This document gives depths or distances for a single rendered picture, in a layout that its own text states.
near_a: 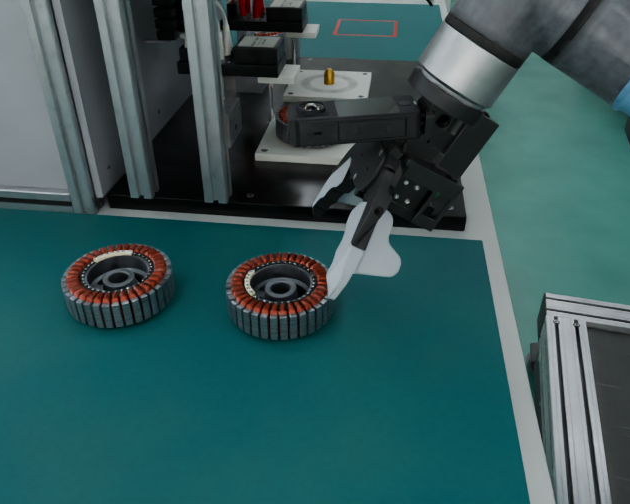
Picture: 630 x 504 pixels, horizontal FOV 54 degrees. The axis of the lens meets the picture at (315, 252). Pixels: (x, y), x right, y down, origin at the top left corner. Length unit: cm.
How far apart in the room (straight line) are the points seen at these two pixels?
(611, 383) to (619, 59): 102
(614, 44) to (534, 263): 165
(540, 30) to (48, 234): 61
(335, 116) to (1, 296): 42
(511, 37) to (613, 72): 8
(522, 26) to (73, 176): 57
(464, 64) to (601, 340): 112
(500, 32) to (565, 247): 178
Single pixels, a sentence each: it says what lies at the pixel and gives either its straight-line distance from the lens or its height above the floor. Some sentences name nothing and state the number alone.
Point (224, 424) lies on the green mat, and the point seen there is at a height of 75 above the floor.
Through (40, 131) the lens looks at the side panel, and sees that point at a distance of 85.
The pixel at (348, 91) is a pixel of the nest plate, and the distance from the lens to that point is 115.
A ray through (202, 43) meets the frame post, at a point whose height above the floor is 97.
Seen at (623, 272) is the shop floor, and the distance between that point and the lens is 221.
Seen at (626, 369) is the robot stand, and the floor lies 21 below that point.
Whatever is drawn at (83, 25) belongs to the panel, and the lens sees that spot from 82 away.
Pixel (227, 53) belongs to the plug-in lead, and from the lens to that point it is 93.
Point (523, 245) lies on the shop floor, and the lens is 222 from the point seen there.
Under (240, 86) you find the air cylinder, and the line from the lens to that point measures 118.
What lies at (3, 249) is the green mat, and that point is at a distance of 83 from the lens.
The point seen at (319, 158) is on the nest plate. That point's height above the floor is 78.
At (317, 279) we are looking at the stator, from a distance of 63.
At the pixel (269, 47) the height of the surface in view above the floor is 92.
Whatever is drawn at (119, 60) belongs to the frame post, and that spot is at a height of 95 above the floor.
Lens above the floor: 116
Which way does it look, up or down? 34 degrees down
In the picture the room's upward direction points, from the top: straight up
